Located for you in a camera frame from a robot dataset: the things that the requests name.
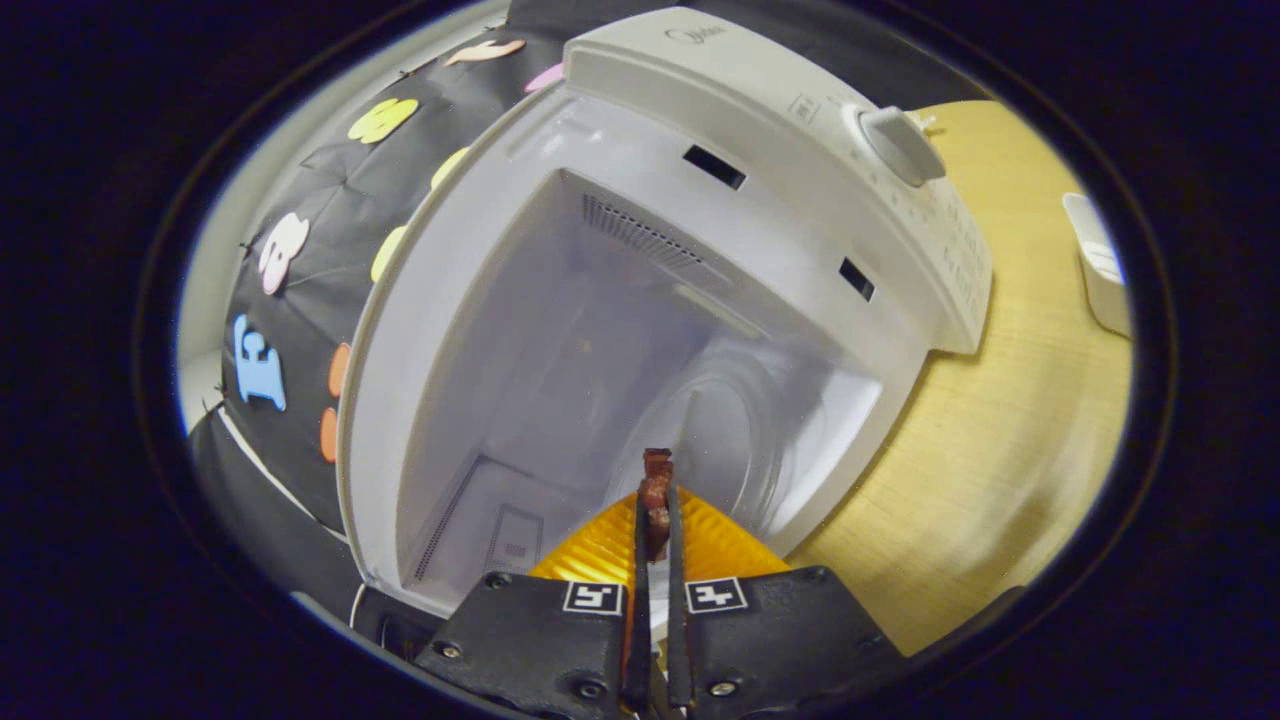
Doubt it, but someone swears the white microwave oven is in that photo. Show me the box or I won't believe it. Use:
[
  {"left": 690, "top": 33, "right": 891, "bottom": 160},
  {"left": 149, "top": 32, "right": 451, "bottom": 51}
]
[{"left": 335, "top": 8, "right": 994, "bottom": 616}]

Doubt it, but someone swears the brown meat piece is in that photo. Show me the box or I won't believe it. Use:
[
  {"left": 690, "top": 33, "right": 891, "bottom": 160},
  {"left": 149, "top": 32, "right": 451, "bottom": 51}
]
[{"left": 640, "top": 448, "right": 677, "bottom": 561}]

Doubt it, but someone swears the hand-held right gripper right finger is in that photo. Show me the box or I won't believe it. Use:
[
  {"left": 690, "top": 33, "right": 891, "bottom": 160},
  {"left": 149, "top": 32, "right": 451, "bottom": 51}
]
[{"left": 665, "top": 485, "right": 909, "bottom": 713}]

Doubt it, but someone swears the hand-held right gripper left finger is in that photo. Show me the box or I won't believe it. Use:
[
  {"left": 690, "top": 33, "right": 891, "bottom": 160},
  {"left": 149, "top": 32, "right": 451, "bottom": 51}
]
[{"left": 415, "top": 488, "right": 651, "bottom": 716}]

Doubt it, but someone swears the glass microwave turntable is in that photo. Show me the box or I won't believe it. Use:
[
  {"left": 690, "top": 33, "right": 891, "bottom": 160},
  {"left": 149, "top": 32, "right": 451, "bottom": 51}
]
[{"left": 610, "top": 350, "right": 831, "bottom": 541}]

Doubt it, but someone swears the white rectangular tray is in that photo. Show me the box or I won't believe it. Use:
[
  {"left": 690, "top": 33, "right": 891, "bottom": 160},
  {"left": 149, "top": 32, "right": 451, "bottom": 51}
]
[{"left": 1062, "top": 192, "right": 1136, "bottom": 341}]

